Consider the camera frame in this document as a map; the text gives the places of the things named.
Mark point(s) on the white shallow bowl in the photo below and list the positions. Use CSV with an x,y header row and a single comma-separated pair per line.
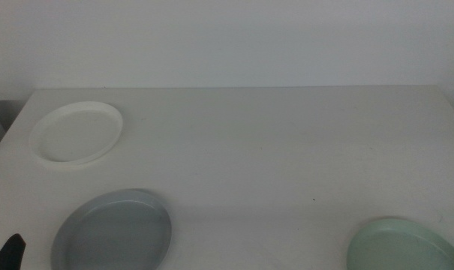
x,y
76,133

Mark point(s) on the pale green shallow bowl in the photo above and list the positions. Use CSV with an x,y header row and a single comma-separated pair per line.
x,y
399,249

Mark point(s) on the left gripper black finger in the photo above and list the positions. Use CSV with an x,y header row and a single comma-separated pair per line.
x,y
9,255

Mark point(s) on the grey shallow bowl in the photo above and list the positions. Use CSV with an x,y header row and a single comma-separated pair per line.
x,y
112,232

